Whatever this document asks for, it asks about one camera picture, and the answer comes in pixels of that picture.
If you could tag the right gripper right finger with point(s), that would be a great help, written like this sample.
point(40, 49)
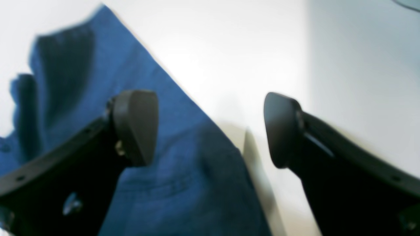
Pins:
point(350, 191)

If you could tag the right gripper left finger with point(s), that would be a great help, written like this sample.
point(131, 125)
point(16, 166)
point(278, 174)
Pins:
point(67, 192)

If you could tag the dark blue T-shirt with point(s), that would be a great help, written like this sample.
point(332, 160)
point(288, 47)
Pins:
point(197, 184)

